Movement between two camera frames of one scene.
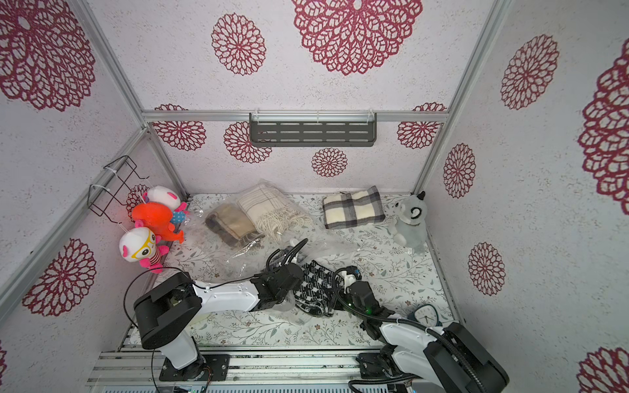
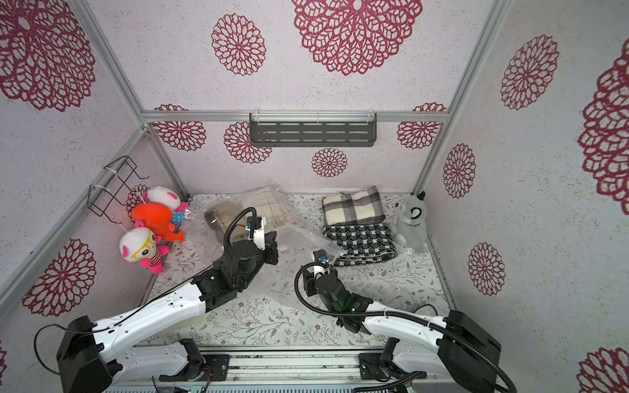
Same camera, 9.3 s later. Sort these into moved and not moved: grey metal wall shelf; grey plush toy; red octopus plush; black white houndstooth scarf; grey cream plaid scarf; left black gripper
Moved: black white houndstooth scarf; left black gripper
Not moved: grey cream plaid scarf; grey plush toy; red octopus plush; grey metal wall shelf
